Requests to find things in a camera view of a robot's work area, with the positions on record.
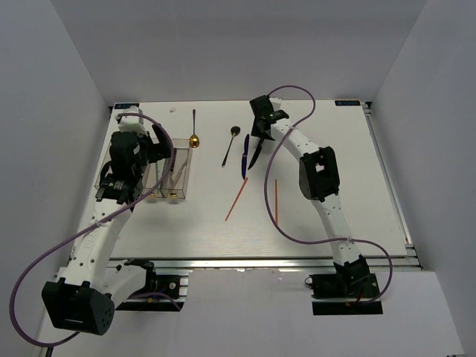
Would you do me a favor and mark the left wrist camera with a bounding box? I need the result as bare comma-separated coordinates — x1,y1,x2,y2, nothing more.
115,106,147,137

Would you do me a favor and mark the blue label corner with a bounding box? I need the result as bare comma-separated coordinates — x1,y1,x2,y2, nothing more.
335,100,361,106
114,103,140,110

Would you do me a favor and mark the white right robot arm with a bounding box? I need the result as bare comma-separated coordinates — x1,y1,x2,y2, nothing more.
247,95,370,297

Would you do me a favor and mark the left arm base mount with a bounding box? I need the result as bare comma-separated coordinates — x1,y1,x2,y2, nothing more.
117,259,186,312

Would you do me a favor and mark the blue label right corner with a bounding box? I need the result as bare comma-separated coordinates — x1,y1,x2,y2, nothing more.
335,100,361,106

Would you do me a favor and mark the black knife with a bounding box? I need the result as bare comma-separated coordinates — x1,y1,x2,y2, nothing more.
248,138,265,170

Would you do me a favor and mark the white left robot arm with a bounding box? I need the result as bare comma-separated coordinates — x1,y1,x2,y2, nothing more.
42,124,173,335

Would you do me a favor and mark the black handled fork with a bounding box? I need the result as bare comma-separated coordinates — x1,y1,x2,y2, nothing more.
168,148,178,187

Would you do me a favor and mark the blue knife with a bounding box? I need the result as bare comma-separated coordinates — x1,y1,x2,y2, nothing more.
241,134,250,180

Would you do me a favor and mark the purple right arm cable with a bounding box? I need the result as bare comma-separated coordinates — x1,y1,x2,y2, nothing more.
263,85,394,306

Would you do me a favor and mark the black spoon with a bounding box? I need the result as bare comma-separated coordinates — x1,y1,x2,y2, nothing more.
222,126,241,168

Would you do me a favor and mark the orange chopstick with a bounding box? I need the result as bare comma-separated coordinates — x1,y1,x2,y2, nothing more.
225,177,248,222
274,179,279,225

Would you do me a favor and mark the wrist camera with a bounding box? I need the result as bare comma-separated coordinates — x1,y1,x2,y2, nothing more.
269,97,282,106
115,106,147,137

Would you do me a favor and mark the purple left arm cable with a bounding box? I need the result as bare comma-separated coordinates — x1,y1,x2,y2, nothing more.
9,113,178,347

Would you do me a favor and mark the silver fork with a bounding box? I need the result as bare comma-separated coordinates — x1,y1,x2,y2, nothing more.
169,160,187,196

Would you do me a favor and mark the blue label left corner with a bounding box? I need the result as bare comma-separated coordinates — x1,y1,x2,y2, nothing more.
114,103,140,110

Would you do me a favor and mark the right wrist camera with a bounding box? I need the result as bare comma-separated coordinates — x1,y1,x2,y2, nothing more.
269,97,282,106

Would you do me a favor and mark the gold spoon purple handle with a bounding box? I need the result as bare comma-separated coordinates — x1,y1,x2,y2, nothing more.
189,109,200,149

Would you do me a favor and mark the orange chopstick left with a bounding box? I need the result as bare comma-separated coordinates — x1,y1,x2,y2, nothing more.
225,177,248,222

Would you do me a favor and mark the aluminium table frame rail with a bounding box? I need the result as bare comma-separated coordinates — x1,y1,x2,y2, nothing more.
111,100,420,271

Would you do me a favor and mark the orange chopstick right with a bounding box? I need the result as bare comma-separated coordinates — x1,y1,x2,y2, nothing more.
274,179,279,225

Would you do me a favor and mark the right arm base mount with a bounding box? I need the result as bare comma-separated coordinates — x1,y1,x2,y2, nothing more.
304,274,383,316

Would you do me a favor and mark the clear container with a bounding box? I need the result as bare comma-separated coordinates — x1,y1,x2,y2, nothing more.
159,138,193,199
143,159,168,199
94,144,112,190

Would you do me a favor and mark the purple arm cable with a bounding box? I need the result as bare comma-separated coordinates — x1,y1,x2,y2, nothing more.
9,113,178,347
263,85,394,306

